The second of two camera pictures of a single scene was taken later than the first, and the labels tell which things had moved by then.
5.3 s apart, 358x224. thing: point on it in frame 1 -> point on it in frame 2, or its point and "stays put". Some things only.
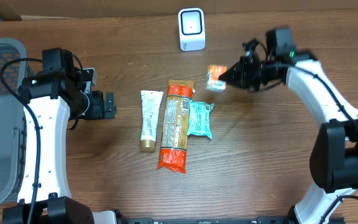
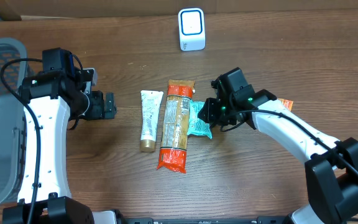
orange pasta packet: x=176 y=129 stays put
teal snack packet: x=199 y=115 stays put
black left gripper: x=102 y=109 stays put
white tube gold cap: x=151 y=102 stays put
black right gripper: x=243 y=76 -> x=213 y=116
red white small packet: x=213 y=83 -> x=288 y=104
